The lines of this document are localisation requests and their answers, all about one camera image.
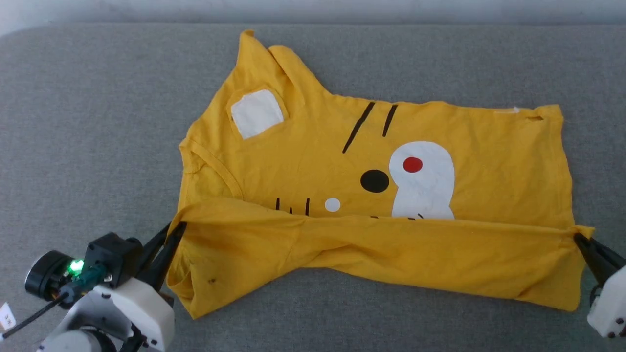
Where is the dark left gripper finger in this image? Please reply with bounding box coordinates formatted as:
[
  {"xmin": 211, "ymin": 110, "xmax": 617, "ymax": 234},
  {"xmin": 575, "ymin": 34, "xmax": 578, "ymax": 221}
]
[
  {"xmin": 144, "ymin": 222, "xmax": 187, "ymax": 292},
  {"xmin": 138, "ymin": 223, "xmax": 172, "ymax": 272}
]

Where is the teal left cable plug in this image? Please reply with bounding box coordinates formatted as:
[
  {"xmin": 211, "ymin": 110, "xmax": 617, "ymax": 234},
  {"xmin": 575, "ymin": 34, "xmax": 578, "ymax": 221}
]
[{"xmin": 72, "ymin": 264, "xmax": 107, "ymax": 291}]

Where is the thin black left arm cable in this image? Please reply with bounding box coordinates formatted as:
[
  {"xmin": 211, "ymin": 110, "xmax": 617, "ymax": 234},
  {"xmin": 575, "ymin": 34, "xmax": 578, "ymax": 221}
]
[{"xmin": 0, "ymin": 291, "xmax": 74, "ymax": 340}]

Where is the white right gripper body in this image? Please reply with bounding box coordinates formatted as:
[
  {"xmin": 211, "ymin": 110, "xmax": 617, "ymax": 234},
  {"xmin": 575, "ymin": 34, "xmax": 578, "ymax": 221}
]
[{"xmin": 587, "ymin": 266, "xmax": 626, "ymax": 339}]

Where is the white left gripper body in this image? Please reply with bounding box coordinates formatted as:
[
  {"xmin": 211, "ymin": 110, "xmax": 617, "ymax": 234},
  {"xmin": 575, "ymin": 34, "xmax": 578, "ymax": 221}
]
[{"xmin": 90, "ymin": 278, "xmax": 176, "ymax": 352}]

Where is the small white cable tag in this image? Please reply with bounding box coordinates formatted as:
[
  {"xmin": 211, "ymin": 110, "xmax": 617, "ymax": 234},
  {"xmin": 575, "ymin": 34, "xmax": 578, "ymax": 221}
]
[{"xmin": 0, "ymin": 302, "xmax": 17, "ymax": 331}]

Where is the yellow cartoon print T-shirt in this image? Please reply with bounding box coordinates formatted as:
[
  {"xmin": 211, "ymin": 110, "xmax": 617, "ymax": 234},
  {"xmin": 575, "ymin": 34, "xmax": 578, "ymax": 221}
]
[{"xmin": 166, "ymin": 29, "xmax": 595, "ymax": 319}]

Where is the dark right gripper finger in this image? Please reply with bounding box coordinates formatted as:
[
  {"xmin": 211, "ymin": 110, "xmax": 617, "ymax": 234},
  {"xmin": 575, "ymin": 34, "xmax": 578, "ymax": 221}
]
[
  {"xmin": 573, "ymin": 233, "xmax": 626, "ymax": 277},
  {"xmin": 577, "ymin": 242, "xmax": 610, "ymax": 287}
]

